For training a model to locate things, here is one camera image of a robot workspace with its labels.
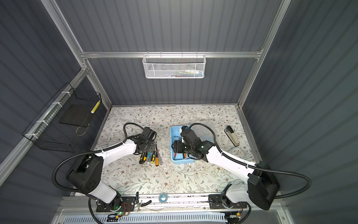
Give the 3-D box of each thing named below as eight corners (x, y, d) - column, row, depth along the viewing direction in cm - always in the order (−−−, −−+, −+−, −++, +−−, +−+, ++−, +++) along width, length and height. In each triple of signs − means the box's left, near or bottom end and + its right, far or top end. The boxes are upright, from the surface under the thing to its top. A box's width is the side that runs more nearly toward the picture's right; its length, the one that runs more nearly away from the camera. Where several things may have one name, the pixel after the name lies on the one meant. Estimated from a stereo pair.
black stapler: (235, 147, 97) (237, 143, 93) (224, 129, 106) (225, 126, 103) (239, 145, 98) (241, 142, 94) (227, 128, 107) (229, 125, 104)
